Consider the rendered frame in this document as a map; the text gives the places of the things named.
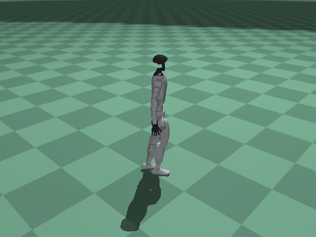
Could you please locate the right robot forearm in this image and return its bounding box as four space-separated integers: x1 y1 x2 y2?
151 101 158 125

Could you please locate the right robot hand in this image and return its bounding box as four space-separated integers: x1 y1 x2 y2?
152 120 162 136

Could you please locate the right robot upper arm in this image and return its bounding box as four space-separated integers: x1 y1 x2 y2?
151 78 162 106

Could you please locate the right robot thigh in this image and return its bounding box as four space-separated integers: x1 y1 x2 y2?
155 115 170 150

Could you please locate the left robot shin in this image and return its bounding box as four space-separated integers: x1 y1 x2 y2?
146 141 155 165

